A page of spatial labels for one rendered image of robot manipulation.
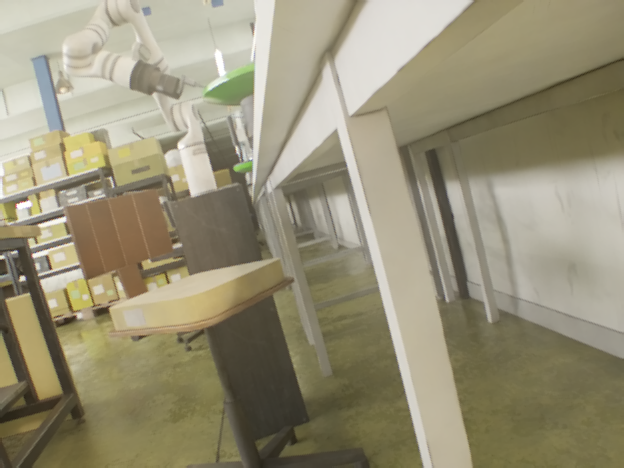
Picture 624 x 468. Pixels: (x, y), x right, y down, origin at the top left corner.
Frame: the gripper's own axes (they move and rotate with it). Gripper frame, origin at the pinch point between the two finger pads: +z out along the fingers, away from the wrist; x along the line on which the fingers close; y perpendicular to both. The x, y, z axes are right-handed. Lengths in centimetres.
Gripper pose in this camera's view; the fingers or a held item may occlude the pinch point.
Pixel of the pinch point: (206, 87)
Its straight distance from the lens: 131.0
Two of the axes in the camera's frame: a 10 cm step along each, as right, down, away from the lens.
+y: -3.4, 9.4, 0.7
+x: 0.2, 0.8, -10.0
